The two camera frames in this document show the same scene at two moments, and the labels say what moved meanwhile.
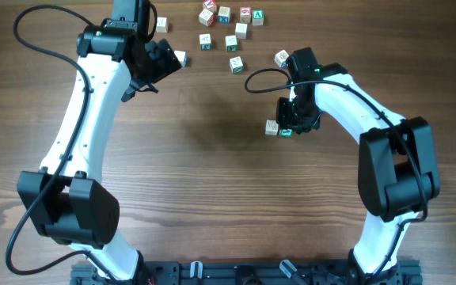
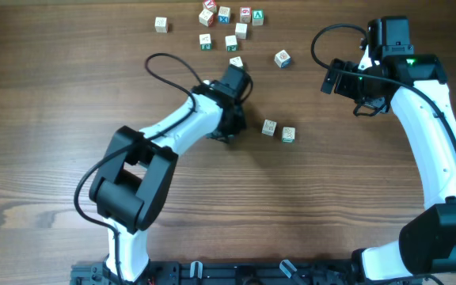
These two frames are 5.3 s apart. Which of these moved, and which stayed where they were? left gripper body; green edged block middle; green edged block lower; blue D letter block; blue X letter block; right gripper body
Moved: right gripper body; left gripper body
Stayed: green edged block middle; blue X letter block; green edged block lower; blue D letter block
